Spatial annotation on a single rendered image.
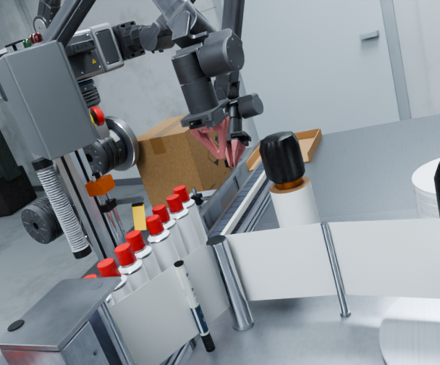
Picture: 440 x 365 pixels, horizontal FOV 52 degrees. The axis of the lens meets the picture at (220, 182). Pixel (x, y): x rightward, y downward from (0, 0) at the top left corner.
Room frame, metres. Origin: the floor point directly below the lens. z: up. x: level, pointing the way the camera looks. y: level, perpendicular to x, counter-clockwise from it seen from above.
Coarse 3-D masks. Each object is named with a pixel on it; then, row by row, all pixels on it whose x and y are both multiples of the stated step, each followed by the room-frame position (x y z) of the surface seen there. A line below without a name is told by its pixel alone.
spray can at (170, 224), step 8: (160, 208) 0.95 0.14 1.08; (160, 216) 0.94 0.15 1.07; (168, 216) 0.95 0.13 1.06; (168, 224) 0.94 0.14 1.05; (176, 224) 0.96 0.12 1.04; (176, 232) 0.94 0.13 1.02; (176, 240) 0.94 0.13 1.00; (176, 248) 0.94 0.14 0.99; (184, 248) 0.95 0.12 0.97; (184, 256) 0.94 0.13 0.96
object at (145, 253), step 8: (136, 232) 0.85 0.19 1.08; (128, 240) 0.84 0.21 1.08; (136, 240) 0.84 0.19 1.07; (144, 240) 0.86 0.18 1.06; (136, 248) 0.84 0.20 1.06; (144, 248) 0.85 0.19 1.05; (152, 248) 0.86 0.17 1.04; (136, 256) 0.83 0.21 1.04; (144, 256) 0.83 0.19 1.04; (152, 256) 0.84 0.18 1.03; (144, 264) 0.83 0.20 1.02; (152, 264) 0.84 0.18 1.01; (152, 272) 0.83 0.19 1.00; (160, 272) 0.85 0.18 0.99
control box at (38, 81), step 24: (48, 48) 0.83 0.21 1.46; (0, 72) 0.89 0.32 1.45; (24, 72) 0.81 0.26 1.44; (48, 72) 0.83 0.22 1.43; (72, 72) 0.85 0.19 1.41; (24, 96) 0.80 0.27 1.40; (48, 96) 0.82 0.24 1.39; (72, 96) 0.84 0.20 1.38; (24, 120) 0.87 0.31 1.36; (48, 120) 0.81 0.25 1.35; (72, 120) 0.83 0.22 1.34; (48, 144) 0.80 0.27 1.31; (72, 144) 0.82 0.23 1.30
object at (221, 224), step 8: (256, 176) 1.54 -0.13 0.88; (248, 184) 1.48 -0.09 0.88; (264, 184) 1.44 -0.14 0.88; (240, 192) 1.43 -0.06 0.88; (248, 192) 1.41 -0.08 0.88; (240, 200) 1.36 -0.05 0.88; (256, 200) 1.33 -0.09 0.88; (232, 208) 1.32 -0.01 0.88; (248, 208) 1.28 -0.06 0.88; (224, 216) 1.28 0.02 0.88; (232, 216) 1.26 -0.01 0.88; (224, 224) 1.22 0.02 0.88; (240, 224) 1.19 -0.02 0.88; (216, 232) 1.18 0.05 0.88; (232, 232) 1.15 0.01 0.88
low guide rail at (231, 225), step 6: (264, 174) 1.44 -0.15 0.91; (258, 180) 1.39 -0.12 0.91; (264, 180) 1.42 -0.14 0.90; (258, 186) 1.37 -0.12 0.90; (252, 192) 1.31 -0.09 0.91; (246, 198) 1.27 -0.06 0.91; (252, 198) 1.30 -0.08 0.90; (246, 204) 1.25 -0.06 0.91; (240, 210) 1.21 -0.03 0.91; (234, 216) 1.17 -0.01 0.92; (240, 216) 1.20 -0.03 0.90; (234, 222) 1.15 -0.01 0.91; (228, 228) 1.11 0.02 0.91; (222, 234) 1.09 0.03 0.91; (228, 234) 1.10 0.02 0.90
